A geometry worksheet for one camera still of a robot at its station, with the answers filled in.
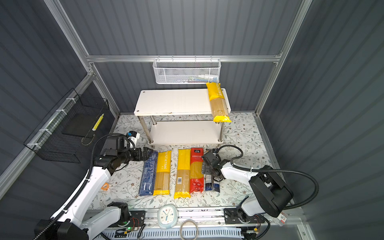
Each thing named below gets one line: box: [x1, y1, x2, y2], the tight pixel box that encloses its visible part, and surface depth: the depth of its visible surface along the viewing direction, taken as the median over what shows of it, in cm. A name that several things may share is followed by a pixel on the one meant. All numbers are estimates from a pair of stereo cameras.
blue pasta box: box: [139, 151, 158, 196], surface depth 86 cm
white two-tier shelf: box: [133, 88, 224, 145], surface depth 84 cm
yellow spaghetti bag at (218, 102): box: [206, 82, 232, 123], surface depth 76 cm
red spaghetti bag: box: [189, 147, 205, 194], surface depth 88 cm
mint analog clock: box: [157, 204, 179, 229], surface depth 74 cm
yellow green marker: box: [92, 113, 105, 132], surface depth 79 cm
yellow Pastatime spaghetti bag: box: [153, 150, 172, 196], surface depth 88 cm
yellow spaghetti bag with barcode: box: [174, 148, 191, 199], surface depth 88 cm
